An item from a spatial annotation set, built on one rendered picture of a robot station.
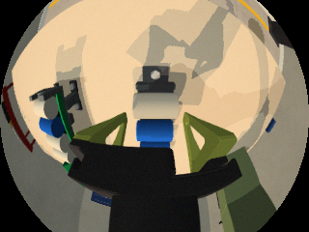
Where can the blue plastic bar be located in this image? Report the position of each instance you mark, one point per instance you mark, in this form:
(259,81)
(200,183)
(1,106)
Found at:
(154,144)
(154,130)
(54,127)

